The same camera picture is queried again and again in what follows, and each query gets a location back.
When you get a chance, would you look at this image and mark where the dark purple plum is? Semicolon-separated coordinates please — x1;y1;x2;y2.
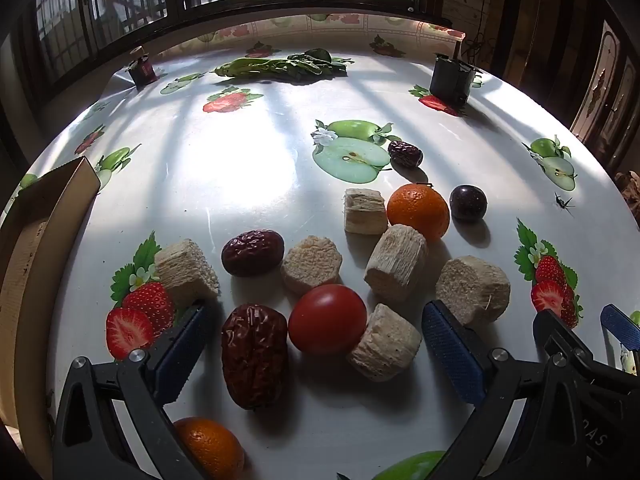
449;185;488;222

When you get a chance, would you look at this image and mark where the green apple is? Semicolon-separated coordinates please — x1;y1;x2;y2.
372;450;446;480

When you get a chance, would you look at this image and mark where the red tomato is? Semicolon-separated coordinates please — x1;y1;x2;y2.
288;284;368;357

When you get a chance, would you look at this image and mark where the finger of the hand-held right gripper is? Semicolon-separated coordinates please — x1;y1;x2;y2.
600;304;640;376
532;309;601;376

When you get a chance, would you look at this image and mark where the orange tangerine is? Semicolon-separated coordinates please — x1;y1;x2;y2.
172;416;246;480
386;183;451;243

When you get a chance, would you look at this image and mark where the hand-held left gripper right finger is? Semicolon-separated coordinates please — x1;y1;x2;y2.
421;300;551;480

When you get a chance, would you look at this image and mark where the small red date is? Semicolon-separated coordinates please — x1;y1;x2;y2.
388;140;424;168

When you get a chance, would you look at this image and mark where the wooden door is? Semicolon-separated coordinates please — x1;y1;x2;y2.
570;20;640;161

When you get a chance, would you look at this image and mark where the small dark bottle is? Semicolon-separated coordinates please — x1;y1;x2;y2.
127;47;158;86

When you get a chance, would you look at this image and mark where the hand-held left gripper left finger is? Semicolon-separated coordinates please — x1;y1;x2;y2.
52;302;211;480

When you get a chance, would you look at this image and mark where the large red date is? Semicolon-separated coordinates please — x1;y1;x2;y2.
221;303;289;410

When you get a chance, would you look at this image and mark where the fruit-printed tablecloth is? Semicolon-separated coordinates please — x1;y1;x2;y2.
0;14;640;480

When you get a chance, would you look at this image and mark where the hanging dark cord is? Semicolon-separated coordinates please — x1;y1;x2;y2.
467;0;493;61

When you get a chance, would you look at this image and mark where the medium red date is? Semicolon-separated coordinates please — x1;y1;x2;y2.
221;230;286;277

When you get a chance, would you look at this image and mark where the beige sugarcane piece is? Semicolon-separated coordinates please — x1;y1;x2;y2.
435;255;512;326
346;303;422;382
364;224;429;302
154;239;221;311
280;235;344;297
343;188;389;235

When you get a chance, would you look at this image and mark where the brown cardboard box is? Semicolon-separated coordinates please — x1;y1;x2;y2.
0;156;102;480

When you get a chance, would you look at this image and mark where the green leafy vegetable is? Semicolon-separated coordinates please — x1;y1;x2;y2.
214;48;355;83

